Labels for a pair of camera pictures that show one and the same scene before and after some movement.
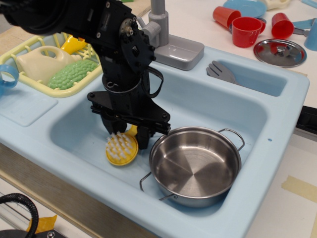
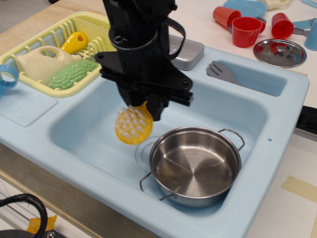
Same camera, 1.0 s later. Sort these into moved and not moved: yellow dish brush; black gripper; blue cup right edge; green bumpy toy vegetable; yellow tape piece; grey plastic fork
Moved: black gripper; yellow dish brush
Not moved: yellow tape piece; blue cup right edge; green bumpy toy vegetable; grey plastic fork
